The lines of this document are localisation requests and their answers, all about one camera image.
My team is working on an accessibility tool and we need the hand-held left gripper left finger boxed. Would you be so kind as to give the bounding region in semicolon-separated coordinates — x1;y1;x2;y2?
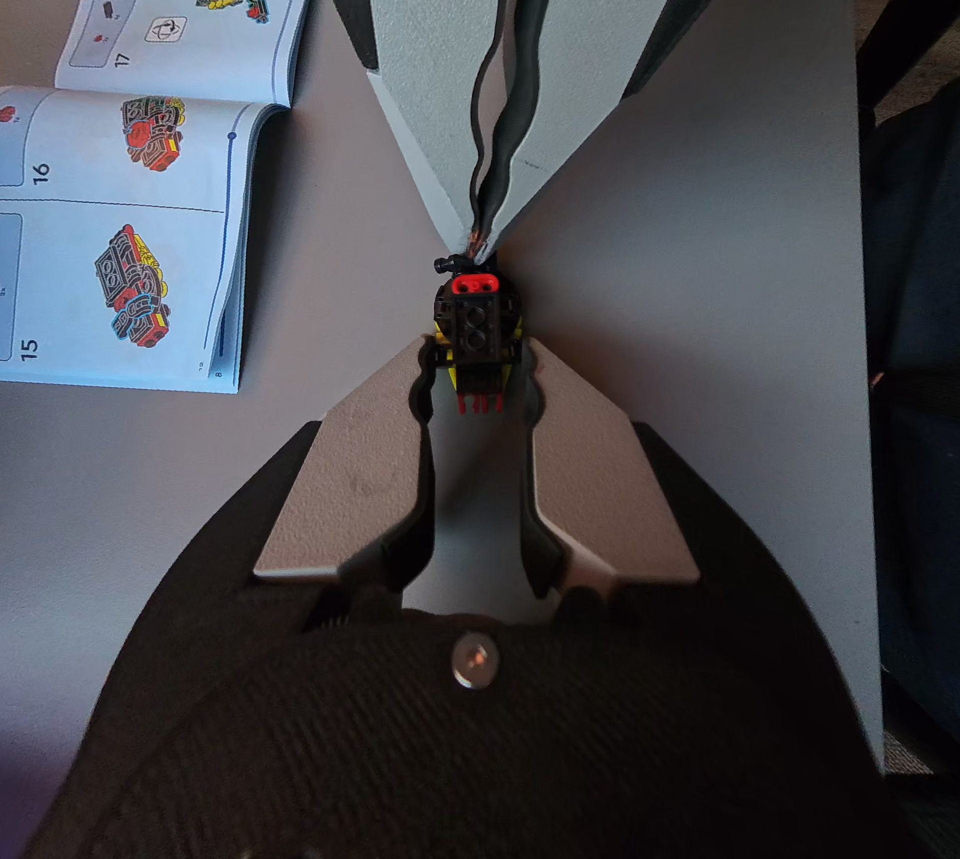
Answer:
252;336;438;594

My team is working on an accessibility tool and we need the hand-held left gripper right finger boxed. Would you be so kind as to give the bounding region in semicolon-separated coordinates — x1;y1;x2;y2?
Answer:
519;336;702;599

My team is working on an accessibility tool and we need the black yellow red lego model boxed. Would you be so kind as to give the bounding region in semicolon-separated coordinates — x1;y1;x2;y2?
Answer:
431;270;526;418

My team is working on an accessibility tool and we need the lego instruction booklet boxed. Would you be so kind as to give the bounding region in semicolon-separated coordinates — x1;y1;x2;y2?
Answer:
0;0;318;395

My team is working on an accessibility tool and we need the person's leg in dark pants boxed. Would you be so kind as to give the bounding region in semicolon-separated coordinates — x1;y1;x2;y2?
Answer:
862;79;960;718

